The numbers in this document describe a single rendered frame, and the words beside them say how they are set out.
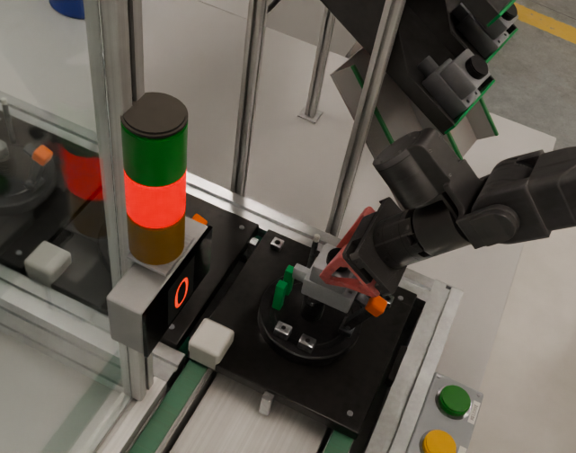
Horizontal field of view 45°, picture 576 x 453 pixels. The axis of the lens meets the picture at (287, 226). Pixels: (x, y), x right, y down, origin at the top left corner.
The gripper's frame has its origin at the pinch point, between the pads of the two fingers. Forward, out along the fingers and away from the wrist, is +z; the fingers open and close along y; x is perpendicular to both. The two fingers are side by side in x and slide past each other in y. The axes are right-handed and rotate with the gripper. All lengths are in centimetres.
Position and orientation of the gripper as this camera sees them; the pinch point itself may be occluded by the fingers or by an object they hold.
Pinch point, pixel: (334, 264)
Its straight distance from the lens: 85.2
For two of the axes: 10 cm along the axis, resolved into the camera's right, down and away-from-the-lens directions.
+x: 6.4, 7.1, 2.9
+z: -6.4, 2.9, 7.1
